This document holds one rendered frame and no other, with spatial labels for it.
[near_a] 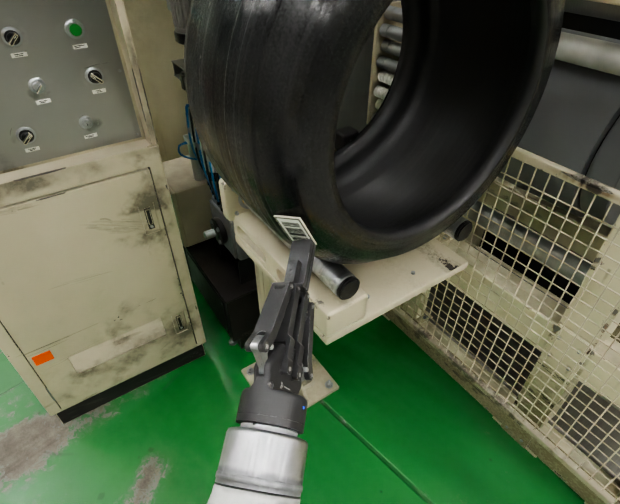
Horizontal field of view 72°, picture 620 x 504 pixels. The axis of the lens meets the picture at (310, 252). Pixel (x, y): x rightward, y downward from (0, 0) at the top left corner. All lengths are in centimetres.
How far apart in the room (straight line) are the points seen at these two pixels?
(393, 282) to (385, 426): 82
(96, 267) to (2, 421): 77
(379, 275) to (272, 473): 52
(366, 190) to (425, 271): 21
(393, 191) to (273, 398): 56
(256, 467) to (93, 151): 95
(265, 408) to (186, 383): 127
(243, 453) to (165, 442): 117
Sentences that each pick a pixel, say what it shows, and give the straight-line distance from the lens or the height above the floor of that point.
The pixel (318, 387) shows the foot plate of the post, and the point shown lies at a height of 1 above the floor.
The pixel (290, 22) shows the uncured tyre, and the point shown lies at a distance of 48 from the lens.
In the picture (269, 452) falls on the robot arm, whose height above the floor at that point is 98.
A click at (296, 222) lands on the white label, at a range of 54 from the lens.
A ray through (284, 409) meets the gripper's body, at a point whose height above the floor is 99.
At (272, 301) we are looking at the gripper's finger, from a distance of 50.
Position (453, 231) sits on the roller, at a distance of 86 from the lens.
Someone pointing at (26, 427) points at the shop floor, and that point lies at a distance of 185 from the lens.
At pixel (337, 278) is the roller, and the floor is 92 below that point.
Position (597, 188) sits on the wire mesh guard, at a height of 99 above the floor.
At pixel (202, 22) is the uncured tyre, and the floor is 128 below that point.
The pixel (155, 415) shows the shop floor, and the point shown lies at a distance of 169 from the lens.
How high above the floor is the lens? 139
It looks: 40 degrees down
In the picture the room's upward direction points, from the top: straight up
